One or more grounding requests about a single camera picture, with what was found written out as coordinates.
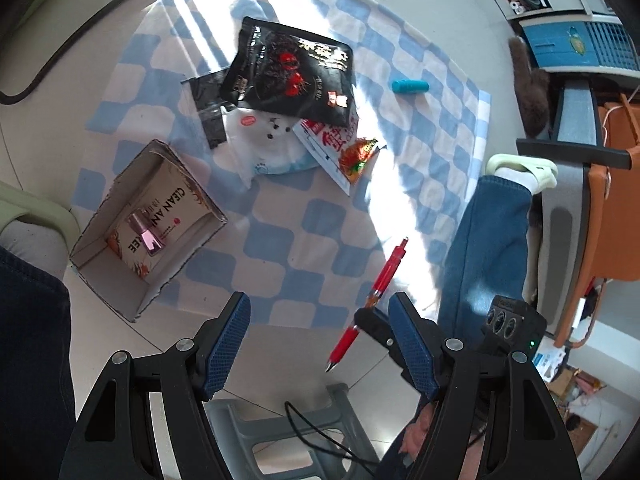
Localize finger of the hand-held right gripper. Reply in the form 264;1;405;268
353;307;408;368

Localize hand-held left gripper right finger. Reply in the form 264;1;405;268
387;291;583;480

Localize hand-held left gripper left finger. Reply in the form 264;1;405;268
62;291;261;480

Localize red pen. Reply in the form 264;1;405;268
325;236;410;373

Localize cardboard box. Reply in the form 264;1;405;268
69;139;229;323

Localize person's right hand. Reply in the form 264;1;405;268
401;402;437;467

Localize grey plastic stool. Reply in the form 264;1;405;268
205;382;381;480

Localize person's right leg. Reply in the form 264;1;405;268
437;175;532;331

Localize person's leg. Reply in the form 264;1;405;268
437;175;532;331
0;245;76;480

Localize blue white checkered mat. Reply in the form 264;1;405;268
70;0;493;331

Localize pink metallic bottle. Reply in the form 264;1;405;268
126;212;165;257

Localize orange leather bag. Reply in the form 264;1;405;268
555;92;640;351

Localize person's right slipper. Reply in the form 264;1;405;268
486;154;558;195

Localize person's slipper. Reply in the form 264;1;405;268
486;154;558;195
0;180;81;281

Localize orange red snack sachet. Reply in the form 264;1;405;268
336;136;388;186

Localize white red flat packet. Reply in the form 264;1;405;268
292;110;361;196

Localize white tissue pack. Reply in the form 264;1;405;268
222;107;321;188

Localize person's left leg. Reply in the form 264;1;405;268
0;245;76;480

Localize grey black chair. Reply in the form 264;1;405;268
515;82;608;341

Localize person's left slipper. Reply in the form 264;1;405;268
0;180;81;281

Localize brown plush toy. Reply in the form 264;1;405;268
507;35;551;138

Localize glossy black plastic packet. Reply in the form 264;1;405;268
181;71;236;150

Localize small teal tube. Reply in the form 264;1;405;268
391;79;430;95

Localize large black snack packet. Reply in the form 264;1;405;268
220;16;355;128

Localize thin black cable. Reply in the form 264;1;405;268
284;400;381;478

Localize thick black cable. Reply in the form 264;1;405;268
0;0;166;106

